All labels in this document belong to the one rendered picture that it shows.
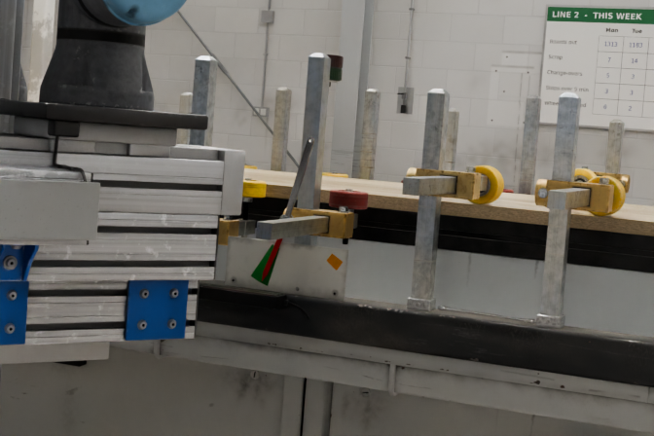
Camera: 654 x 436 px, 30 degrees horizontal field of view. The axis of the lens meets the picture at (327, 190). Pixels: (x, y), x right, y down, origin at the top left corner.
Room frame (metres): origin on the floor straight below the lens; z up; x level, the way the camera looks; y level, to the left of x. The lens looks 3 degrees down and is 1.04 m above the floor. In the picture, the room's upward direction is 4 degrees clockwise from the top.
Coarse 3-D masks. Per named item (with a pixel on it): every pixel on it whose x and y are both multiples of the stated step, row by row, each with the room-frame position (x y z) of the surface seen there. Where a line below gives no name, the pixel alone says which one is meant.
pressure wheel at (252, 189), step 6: (246, 180) 2.64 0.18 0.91; (252, 180) 2.67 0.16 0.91; (258, 180) 2.67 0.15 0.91; (246, 186) 2.61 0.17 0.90; (252, 186) 2.61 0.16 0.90; (258, 186) 2.62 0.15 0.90; (264, 186) 2.63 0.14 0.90; (246, 192) 2.61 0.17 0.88; (252, 192) 2.61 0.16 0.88; (258, 192) 2.62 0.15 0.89; (264, 192) 2.64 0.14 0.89; (246, 198) 2.64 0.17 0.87; (252, 198) 2.65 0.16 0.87; (246, 204) 2.64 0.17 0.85; (246, 210) 2.64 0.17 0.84; (246, 216) 2.64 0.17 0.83
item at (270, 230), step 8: (312, 216) 2.36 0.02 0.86; (320, 216) 2.38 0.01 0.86; (264, 224) 2.14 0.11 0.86; (272, 224) 2.13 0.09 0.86; (280, 224) 2.17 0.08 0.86; (288, 224) 2.20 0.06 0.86; (296, 224) 2.23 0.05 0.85; (304, 224) 2.27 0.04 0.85; (312, 224) 2.31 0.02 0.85; (320, 224) 2.34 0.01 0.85; (256, 232) 2.14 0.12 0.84; (264, 232) 2.14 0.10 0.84; (272, 232) 2.14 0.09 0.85; (280, 232) 2.17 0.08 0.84; (288, 232) 2.20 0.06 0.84; (296, 232) 2.23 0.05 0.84; (304, 232) 2.27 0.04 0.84; (312, 232) 2.31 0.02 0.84; (320, 232) 2.35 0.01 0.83
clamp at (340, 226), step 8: (296, 208) 2.41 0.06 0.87; (296, 216) 2.41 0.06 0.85; (304, 216) 2.40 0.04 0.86; (328, 216) 2.38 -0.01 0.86; (336, 216) 2.38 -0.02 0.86; (344, 216) 2.37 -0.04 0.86; (352, 216) 2.41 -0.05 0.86; (328, 224) 2.38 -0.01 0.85; (336, 224) 2.38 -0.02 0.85; (344, 224) 2.37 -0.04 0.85; (352, 224) 2.41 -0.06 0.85; (328, 232) 2.38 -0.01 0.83; (336, 232) 2.38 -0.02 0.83; (344, 232) 2.37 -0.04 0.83; (352, 232) 2.41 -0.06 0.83
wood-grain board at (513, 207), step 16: (256, 176) 3.00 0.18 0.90; (272, 176) 3.07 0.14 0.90; (288, 176) 3.14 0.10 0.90; (272, 192) 2.67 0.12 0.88; (288, 192) 2.66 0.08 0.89; (368, 192) 2.66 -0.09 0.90; (384, 192) 2.72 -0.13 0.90; (400, 192) 2.77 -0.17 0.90; (384, 208) 2.58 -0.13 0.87; (400, 208) 2.56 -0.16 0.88; (416, 208) 2.55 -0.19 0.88; (448, 208) 2.53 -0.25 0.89; (464, 208) 2.51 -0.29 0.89; (480, 208) 2.50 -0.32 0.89; (496, 208) 2.49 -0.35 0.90; (512, 208) 2.48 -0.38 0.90; (528, 208) 2.50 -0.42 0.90; (544, 208) 2.54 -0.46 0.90; (624, 208) 2.81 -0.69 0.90; (640, 208) 2.87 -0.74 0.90; (544, 224) 2.45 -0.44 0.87; (576, 224) 2.43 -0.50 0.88; (592, 224) 2.42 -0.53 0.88; (608, 224) 2.41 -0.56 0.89; (624, 224) 2.40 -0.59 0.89; (640, 224) 2.38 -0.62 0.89
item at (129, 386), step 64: (384, 256) 2.58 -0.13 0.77; (448, 256) 2.53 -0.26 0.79; (512, 256) 2.48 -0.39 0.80; (576, 256) 2.43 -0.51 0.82; (640, 256) 2.38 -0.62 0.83; (576, 320) 2.43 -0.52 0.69; (640, 320) 2.38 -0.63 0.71; (0, 384) 2.96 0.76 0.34; (64, 384) 2.89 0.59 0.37; (128, 384) 2.83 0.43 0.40; (192, 384) 2.77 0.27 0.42; (256, 384) 2.71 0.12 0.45; (320, 384) 2.62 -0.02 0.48
